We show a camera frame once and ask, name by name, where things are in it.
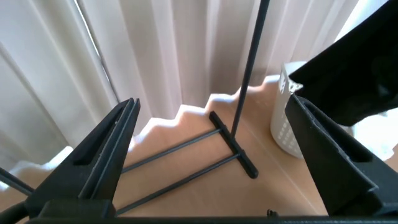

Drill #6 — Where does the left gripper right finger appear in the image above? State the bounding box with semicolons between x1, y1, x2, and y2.
284;94;398;216

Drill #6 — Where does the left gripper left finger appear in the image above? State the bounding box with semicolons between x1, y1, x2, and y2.
25;97;142;218

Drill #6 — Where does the white laundry basket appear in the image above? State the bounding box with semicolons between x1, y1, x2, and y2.
269;61;312;160

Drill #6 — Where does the black clothes rack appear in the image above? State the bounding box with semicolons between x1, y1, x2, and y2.
0;0;271;217

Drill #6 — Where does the beige curtain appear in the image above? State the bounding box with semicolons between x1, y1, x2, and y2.
0;0;361;175

